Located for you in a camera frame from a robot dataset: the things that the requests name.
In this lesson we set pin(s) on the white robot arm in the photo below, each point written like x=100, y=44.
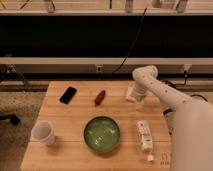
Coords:
x=192, y=137

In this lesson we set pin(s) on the black smartphone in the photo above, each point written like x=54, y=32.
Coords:
x=68, y=95

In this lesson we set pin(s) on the green ceramic bowl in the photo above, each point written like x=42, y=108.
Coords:
x=102, y=134

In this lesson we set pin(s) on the white paper cup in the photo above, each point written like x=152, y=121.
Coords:
x=43, y=132

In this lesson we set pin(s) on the black chair base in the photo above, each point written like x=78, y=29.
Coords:
x=14, y=120

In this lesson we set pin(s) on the white sponge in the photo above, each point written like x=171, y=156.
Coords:
x=128, y=96

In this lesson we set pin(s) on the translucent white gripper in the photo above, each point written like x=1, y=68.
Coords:
x=139, y=101

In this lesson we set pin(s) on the brown sausage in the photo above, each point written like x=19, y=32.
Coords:
x=99, y=98

